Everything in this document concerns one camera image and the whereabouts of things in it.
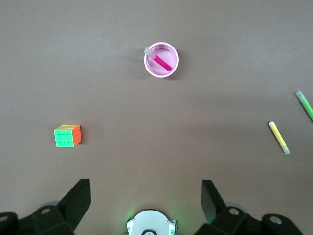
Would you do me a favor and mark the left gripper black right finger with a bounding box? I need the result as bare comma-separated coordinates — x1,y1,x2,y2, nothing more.
195,179,306,235

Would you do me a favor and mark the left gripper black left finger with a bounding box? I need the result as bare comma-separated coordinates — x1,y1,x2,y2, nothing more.
0,178,92,235

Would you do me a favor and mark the pink marker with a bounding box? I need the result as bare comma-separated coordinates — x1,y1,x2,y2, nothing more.
144,47,173,72

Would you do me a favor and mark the colourful puzzle cube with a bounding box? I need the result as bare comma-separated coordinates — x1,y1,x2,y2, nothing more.
53,124,82,148

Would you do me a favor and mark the yellow marker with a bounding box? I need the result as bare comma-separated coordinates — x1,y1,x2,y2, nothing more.
268,120,291,155

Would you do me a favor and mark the green marker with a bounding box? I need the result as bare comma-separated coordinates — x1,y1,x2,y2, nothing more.
295,90,313,123

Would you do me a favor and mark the pink mesh cup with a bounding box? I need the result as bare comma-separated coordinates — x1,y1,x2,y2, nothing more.
143,41,179,79

